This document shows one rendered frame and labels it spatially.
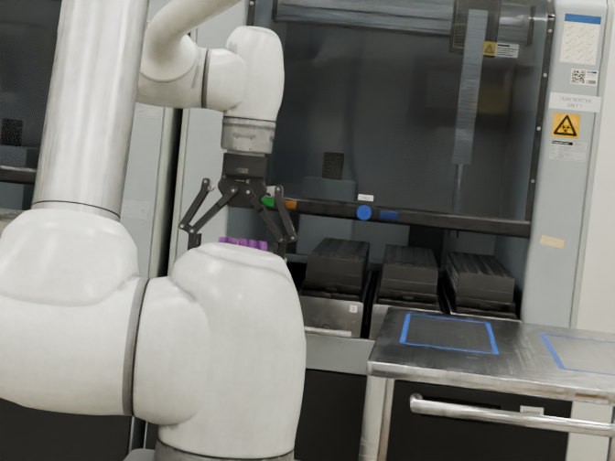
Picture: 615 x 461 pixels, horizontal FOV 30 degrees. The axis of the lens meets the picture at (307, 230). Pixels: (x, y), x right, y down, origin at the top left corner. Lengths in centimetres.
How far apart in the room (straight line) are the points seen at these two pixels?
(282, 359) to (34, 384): 26
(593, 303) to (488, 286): 120
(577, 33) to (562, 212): 36
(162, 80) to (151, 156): 51
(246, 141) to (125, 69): 60
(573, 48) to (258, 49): 72
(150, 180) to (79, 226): 112
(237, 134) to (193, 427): 78
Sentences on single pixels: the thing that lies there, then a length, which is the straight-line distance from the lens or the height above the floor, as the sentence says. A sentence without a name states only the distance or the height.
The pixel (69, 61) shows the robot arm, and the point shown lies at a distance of 135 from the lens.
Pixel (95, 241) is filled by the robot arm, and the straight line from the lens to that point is 126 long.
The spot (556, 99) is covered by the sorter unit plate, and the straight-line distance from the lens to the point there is 234.
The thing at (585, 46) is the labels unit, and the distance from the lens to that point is 236.
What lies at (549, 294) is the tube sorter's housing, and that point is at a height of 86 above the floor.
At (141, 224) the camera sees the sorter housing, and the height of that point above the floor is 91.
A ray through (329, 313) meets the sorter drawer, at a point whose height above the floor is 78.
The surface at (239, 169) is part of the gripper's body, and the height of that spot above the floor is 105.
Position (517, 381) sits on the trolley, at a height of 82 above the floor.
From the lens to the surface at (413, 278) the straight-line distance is 232.
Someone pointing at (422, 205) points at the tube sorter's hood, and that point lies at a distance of 231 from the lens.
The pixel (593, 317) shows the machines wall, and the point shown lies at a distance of 351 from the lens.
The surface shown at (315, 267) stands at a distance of 232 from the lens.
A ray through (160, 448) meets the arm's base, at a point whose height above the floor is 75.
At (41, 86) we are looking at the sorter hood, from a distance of 242.
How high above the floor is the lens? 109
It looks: 4 degrees down
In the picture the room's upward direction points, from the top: 6 degrees clockwise
